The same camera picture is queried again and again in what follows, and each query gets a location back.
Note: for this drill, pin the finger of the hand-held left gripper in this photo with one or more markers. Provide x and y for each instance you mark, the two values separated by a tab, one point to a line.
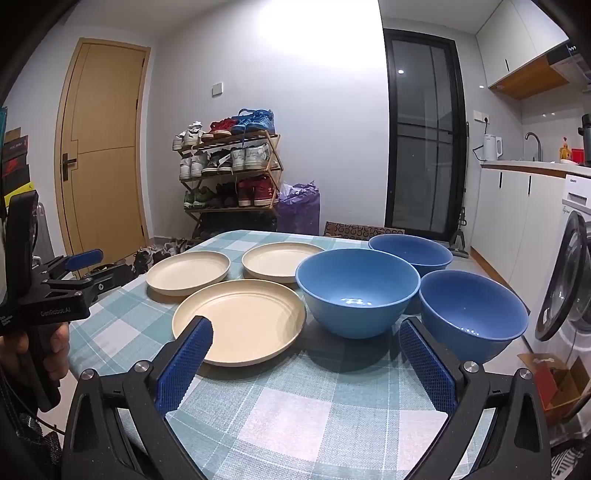
83	260
108	277

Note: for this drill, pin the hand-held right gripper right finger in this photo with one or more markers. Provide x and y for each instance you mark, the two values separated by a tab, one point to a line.
427	364

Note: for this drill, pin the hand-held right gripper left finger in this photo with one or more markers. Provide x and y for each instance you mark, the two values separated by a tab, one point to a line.
184	364

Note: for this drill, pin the blue bowl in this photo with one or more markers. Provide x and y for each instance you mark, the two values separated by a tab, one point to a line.
355	277
411	251
471	309

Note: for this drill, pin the cream round plate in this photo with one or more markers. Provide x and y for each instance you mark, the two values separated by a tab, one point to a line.
277	261
251	318
187	272

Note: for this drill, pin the person's left forearm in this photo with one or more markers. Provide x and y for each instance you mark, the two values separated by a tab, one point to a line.
18	415

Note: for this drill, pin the person's left hand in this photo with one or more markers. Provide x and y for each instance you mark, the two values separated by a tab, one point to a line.
57	350

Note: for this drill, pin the silver metal case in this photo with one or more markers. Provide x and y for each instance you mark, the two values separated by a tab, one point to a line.
44	240

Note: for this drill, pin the pile of dark shoes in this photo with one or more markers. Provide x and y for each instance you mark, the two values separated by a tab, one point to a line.
152	258

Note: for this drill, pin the teal white checked tablecloth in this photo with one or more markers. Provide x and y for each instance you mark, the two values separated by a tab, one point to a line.
286	401

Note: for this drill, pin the black box red print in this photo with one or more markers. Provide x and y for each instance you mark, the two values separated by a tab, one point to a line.
14	159

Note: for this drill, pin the yellow wooden door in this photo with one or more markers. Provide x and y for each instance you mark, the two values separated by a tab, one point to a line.
106	138

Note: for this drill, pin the upright vacuum cleaner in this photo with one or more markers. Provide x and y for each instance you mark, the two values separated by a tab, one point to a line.
459	235

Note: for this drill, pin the small brown cardboard box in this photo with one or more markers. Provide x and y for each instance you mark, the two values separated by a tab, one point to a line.
565	383

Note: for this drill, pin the white base cabinets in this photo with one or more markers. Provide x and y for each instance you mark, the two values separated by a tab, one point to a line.
512	221

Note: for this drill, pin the black white patterned rug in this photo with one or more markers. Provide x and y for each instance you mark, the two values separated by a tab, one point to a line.
570	464

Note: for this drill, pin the shoe rack with shoes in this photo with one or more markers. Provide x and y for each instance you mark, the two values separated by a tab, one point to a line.
249	157

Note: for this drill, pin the purple plastic bag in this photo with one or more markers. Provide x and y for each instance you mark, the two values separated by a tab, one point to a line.
300	212

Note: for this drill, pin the wooden shoe rack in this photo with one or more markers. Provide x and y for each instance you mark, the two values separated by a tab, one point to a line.
272	157

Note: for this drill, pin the white kitchen countertop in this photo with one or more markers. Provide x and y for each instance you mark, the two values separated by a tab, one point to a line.
526	166

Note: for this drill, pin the white washing machine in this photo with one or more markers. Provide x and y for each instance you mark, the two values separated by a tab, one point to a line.
575	198

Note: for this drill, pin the black framed glass door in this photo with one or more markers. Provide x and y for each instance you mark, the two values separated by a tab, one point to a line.
425	138

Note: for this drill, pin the white electric kettle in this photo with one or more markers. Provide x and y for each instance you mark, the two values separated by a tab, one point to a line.
491	147

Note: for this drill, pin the chrome kitchen faucet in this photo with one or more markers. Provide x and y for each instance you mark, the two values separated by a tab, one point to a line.
538	143

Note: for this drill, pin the yellow bottle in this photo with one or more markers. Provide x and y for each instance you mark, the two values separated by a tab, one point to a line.
564	151

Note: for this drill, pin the red container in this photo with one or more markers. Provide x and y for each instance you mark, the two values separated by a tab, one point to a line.
578	156

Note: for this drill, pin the steel range hood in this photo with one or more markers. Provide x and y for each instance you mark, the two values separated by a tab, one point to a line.
570	60

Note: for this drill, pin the white wall switch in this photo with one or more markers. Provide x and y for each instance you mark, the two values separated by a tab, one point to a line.
217	89

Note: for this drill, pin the white wall socket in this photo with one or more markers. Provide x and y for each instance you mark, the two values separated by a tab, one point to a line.
481	116

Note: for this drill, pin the white wall cabinets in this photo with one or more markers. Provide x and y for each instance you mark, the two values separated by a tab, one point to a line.
512	41

